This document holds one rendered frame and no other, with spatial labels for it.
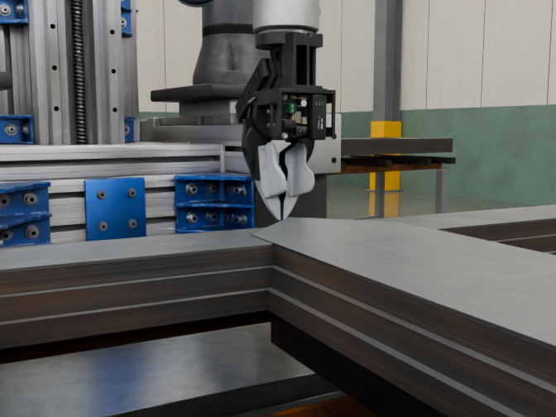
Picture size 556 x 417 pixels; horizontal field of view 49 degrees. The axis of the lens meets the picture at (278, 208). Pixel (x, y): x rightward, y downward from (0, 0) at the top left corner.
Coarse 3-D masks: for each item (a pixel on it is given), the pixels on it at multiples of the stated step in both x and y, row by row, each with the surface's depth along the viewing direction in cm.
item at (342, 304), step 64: (192, 256) 50; (256, 256) 53; (0, 320) 44; (64, 320) 45; (128, 320) 47; (192, 320) 50; (320, 320) 45; (384, 320) 39; (448, 320) 35; (448, 384) 33; (512, 384) 30
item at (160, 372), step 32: (96, 352) 80; (128, 352) 80; (160, 352) 80; (192, 352) 80; (224, 352) 80; (256, 352) 80; (0, 384) 70; (32, 384) 70; (64, 384) 70; (96, 384) 70; (128, 384) 70; (160, 384) 70; (192, 384) 70; (224, 384) 70; (256, 384) 70; (288, 384) 72; (320, 384) 74; (0, 416) 62; (32, 416) 62; (64, 416) 62; (96, 416) 62; (128, 416) 64; (160, 416) 65; (192, 416) 67; (224, 416) 69
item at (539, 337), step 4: (544, 332) 30; (548, 332) 30; (552, 332) 30; (528, 336) 30; (532, 336) 30; (536, 336) 30; (540, 336) 30; (544, 336) 30; (548, 336) 30; (552, 336) 30; (536, 340) 29; (540, 340) 29; (544, 340) 29; (548, 340) 29; (552, 340) 29; (548, 344) 29; (552, 344) 29
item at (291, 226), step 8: (272, 224) 65; (280, 224) 65; (288, 224) 65; (296, 224) 65; (304, 224) 65; (312, 224) 65; (320, 224) 65; (328, 224) 65; (336, 224) 65; (344, 224) 65; (352, 224) 65; (360, 224) 65; (368, 224) 65; (256, 232) 59; (264, 232) 59
